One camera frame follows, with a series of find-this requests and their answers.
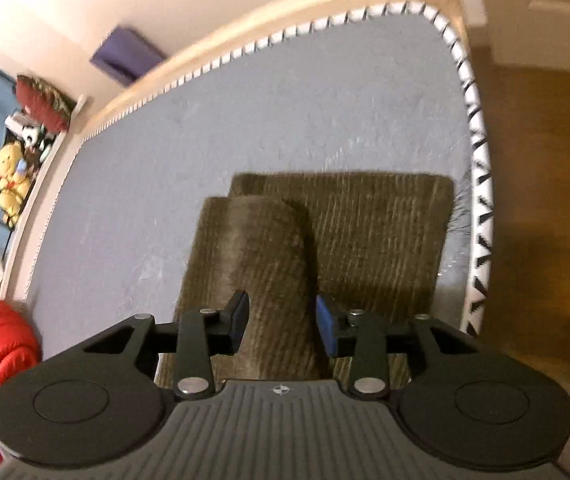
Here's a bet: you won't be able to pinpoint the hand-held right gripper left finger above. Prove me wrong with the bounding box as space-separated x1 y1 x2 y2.
82 290 251 401

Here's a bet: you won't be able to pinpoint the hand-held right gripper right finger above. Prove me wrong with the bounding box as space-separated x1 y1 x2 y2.
316 294 481 401

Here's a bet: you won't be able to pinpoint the olive corduroy pants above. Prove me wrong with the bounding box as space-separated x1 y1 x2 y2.
157 171 455 396

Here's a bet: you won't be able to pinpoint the grey mattress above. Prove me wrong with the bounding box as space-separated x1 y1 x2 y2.
15 2 496 361

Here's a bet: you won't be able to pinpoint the red folded quilt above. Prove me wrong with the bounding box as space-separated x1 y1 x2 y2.
0 300 43 467

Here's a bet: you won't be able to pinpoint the yellow plush toy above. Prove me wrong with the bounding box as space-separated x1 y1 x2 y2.
0 180 32 227
0 142 32 183

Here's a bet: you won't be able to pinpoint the panda plush toy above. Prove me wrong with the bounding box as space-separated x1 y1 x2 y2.
20 125 46 149

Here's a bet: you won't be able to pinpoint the red cushion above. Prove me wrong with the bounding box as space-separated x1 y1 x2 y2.
15 75 76 132

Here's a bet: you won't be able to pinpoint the beige bed frame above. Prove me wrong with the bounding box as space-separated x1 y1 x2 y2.
82 0 466 133

